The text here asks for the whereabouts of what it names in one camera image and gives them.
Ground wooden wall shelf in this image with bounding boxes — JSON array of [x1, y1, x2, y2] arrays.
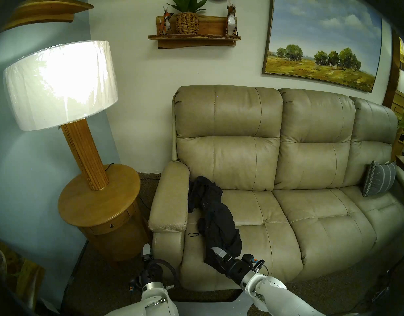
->
[[148, 15, 241, 49]]

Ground orange fox figurine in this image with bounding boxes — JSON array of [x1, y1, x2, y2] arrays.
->
[[159, 7, 174, 35]]

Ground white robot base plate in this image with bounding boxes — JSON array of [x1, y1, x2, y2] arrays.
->
[[174, 290, 255, 316]]

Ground beige leather three-seat sofa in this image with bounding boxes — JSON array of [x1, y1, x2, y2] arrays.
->
[[148, 84, 404, 292]]

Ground framed landscape painting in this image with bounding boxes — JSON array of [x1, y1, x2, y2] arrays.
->
[[262, 0, 383, 93]]

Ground wooden table lamp white shade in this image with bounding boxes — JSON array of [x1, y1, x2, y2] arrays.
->
[[4, 40, 119, 191]]

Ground curved wooden corner shelf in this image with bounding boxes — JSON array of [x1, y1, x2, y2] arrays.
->
[[1, 0, 94, 32]]

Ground grey striped cushion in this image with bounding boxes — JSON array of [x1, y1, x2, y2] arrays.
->
[[363, 161, 397, 197]]

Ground unframed picture leaning on wall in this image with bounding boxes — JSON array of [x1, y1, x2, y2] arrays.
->
[[0, 237, 45, 311]]

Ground green plant in woven pot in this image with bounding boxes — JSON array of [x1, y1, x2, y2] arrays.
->
[[167, 0, 208, 35]]

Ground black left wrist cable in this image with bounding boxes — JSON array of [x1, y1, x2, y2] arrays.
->
[[155, 259, 180, 290]]

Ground round wooden side table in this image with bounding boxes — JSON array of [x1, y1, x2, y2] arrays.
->
[[58, 163, 152, 262]]

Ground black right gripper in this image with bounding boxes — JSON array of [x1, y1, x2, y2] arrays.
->
[[211, 247, 255, 286]]

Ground black jacket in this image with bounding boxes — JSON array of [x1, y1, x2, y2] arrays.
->
[[188, 176, 242, 274]]

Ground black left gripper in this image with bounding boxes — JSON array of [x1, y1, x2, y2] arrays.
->
[[138, 243, 163, 286]]

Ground white and orange cat figurine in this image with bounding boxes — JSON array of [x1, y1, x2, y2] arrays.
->
[[226, 0, 238, 36]]

